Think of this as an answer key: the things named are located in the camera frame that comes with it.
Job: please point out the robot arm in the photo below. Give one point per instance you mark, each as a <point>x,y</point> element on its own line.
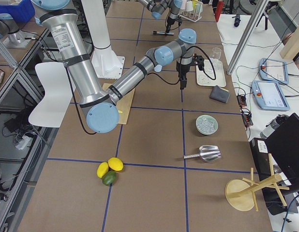
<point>98,104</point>
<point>157,10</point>

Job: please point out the black power strip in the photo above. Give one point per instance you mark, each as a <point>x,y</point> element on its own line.
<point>245,112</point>

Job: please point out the white wire dish rack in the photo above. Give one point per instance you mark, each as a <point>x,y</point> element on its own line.
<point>191,10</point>

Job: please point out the upper teach pendant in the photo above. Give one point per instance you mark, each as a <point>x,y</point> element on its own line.
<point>273,70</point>

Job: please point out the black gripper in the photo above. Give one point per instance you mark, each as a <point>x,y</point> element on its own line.
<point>170,21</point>
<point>182,69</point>

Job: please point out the black monitor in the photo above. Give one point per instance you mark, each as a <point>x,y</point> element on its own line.
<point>283,144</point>

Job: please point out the green bowl of ice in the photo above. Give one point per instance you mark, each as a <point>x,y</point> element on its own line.
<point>206,124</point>

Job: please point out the bamboo cutting board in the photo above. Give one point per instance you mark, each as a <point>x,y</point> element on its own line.
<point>125,105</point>

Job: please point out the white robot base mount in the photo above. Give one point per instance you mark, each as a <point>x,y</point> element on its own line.
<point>105,61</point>

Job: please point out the blue storage bin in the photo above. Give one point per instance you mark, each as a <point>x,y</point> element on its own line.
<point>21,10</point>

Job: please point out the cream bear tray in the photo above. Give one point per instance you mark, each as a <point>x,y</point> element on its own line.
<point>206,77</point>

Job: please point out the green lime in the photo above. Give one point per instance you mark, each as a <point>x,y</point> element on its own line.
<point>109,178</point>

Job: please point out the steel ice scoop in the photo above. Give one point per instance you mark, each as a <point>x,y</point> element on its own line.
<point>207,153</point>

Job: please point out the aluminium frame post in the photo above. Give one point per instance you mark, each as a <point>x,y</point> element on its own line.
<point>260,7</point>

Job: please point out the clear wine glass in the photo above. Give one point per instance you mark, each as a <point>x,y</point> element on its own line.
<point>214,57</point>

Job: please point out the lower teach pendant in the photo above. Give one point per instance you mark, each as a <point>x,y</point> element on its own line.
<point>269,96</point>

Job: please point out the whole yellow lemon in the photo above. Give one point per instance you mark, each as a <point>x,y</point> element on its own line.
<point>115,164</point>
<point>102,169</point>

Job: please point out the teach pendant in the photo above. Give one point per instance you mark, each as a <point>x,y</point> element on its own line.
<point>269,96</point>
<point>273,70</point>

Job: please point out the grey folded cloth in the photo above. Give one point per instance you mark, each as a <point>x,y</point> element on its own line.
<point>220,94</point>

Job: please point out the steel muddler black tip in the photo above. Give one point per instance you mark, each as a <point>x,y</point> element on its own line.
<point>163,33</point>

